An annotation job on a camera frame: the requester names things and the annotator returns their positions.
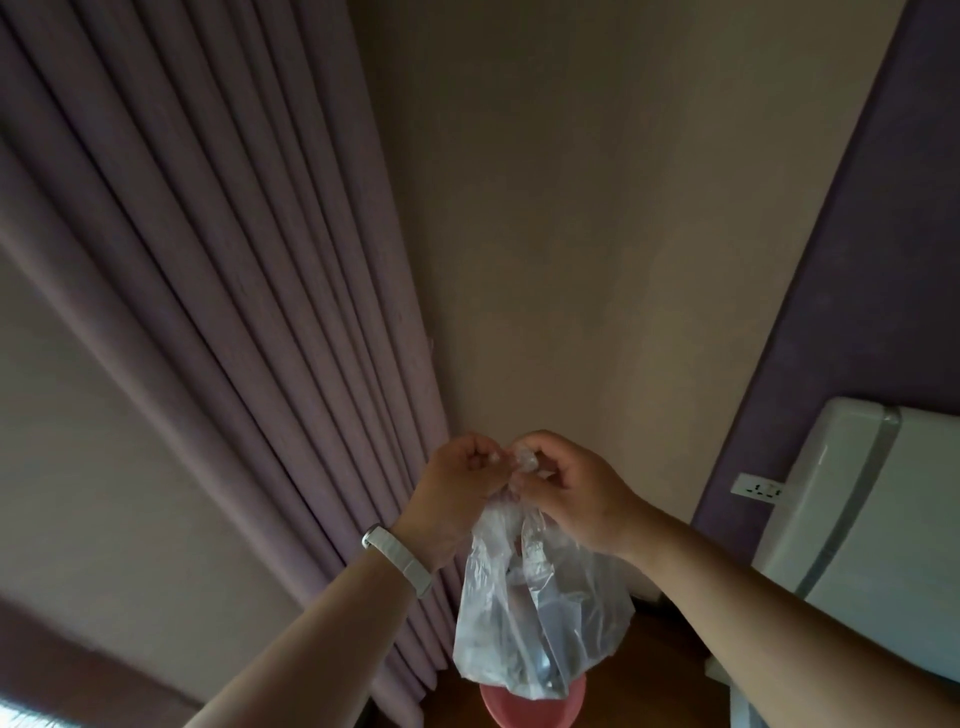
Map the white wall socket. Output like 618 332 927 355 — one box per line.
730 473 789 504

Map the purple curtain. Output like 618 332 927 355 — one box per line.
0 0 470 728

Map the white refrigerator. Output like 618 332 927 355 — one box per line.
705 397 960 728

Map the person's right forearm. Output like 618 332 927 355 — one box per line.
626 506 960 728

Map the clear plastic bag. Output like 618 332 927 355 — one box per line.
453 442 637 702

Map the person's right hand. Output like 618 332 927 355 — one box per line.
510 430 661 565

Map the white wristband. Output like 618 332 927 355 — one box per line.
361 523 435 600

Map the pink plastic bucket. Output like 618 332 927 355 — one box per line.
480 671 588 728

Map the person's left hand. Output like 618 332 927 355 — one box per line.
391 432 512 573

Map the person's left forearm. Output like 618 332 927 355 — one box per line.
183 551 417 728

